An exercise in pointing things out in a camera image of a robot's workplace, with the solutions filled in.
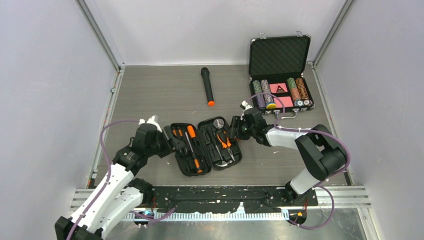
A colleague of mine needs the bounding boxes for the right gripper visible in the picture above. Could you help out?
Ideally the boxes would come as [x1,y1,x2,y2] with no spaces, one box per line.
[224,116,256,141]

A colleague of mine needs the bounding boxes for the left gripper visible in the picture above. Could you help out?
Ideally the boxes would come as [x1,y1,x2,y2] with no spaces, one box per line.
[147,125,187,158]

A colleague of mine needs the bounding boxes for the small round bit holder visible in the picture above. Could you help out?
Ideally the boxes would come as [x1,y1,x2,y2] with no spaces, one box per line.
[213,118,226,129]

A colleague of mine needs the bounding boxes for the orange handled screwdriver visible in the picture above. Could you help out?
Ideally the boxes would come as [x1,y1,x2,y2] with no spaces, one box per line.
[187,125,201,151]

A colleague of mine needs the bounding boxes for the orange handled pliers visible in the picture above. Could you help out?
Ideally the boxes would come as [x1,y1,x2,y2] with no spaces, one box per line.
[216,131,235,162]

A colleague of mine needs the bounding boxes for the black tool kit case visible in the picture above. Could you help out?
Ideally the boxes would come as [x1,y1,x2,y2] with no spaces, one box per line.
[170,116,243,177]

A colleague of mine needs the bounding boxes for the claw hammer black handle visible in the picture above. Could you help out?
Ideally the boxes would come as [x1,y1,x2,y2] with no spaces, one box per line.
[206,127,229,168]

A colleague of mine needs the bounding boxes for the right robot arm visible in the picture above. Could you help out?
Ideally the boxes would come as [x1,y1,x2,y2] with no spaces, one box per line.
[227,108,349,205]

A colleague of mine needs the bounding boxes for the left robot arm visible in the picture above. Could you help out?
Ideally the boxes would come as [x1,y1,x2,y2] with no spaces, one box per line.
[54,119,185,240]

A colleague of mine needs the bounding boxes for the black microphone orange end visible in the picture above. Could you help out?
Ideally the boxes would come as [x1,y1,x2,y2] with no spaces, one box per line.
[200,67,215,107]

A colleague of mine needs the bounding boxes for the open poker chip case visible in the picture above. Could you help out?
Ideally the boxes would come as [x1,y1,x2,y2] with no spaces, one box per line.
[248,33,315,115]

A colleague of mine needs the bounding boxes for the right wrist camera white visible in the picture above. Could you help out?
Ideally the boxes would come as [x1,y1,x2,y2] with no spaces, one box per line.
[240,100,255,121]

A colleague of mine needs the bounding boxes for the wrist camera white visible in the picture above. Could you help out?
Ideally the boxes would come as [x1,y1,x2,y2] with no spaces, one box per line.
[240,100,255,121]
[138,115,163,133]

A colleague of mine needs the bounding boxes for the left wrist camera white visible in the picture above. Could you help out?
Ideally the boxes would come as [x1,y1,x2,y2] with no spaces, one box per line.
[138,115,163,133]

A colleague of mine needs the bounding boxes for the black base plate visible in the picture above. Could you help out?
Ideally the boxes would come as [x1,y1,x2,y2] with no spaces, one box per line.
[141,185,318,214]

